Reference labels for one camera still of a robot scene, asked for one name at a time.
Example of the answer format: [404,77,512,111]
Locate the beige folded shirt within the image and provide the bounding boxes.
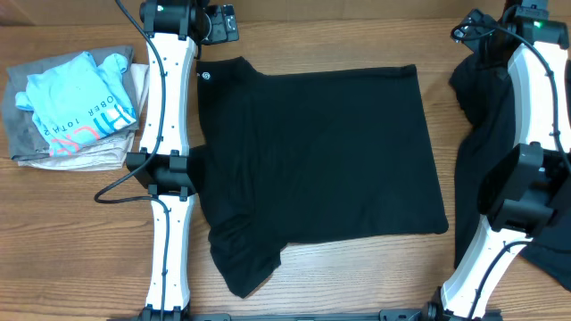
[18,63,149,171]

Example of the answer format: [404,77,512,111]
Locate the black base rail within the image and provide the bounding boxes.
[106,308,505,321]

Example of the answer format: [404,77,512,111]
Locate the light blue printed t-shirt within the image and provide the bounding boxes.
[15,52,137,157]

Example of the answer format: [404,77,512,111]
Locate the dark navy t-shirt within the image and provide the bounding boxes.
[449,53,570,291]

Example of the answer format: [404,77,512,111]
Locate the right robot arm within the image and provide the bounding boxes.
[418,0,570,320]

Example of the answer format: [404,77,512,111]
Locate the black t-shirt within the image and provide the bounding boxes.
[196,57,449,298]

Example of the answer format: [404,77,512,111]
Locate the grey folded shirt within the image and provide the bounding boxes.
[2,45,140,161]

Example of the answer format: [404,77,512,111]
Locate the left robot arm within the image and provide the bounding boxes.
[126,1,239,320]

